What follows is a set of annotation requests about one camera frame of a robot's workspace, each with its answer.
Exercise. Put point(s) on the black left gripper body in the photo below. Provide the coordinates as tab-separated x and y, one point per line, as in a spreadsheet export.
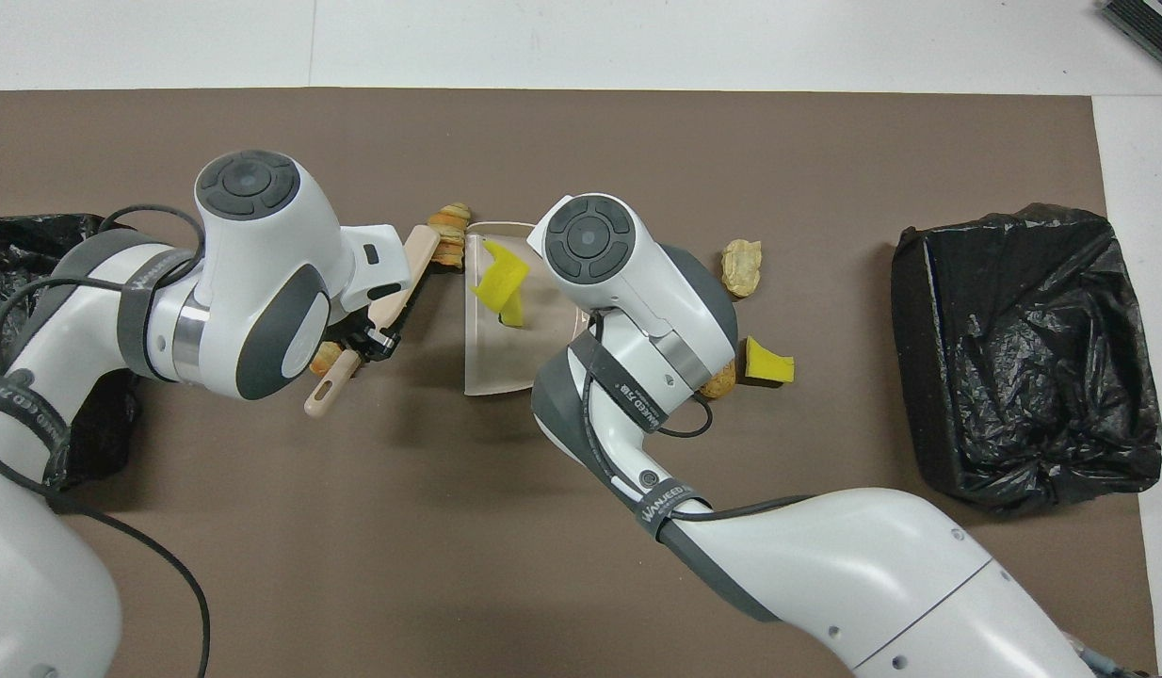
355	334

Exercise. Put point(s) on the beige hand brush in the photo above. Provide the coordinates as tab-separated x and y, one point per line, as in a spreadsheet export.
407	273

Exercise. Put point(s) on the beige plastic dustpan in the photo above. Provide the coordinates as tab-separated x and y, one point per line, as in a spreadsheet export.
492	353

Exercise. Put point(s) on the pale torn bread chunk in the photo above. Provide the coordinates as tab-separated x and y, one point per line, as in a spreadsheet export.
449	235

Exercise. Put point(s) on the notched yellow sponge piece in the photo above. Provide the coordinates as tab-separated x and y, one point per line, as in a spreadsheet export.
501	273

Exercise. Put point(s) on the small torn croissant piece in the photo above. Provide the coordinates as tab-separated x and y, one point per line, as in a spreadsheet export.
746	268

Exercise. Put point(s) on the yellow sponge wedge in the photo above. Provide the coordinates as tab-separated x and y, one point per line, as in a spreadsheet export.
769	365

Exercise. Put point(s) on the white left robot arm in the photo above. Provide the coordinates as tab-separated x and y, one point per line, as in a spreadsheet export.
261	282

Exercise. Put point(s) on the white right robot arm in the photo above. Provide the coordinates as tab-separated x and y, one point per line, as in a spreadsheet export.
826	565

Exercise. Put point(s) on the black bagged bin pink mark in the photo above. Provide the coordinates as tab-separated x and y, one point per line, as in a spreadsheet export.
16	254

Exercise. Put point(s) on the brown table mat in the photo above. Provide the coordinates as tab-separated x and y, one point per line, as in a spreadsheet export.
402	565

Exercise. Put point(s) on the brown oval toy bread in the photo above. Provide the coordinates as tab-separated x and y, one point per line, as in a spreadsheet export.
722	381

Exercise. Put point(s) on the dark ribbed device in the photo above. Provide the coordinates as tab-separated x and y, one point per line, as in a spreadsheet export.
1155	24

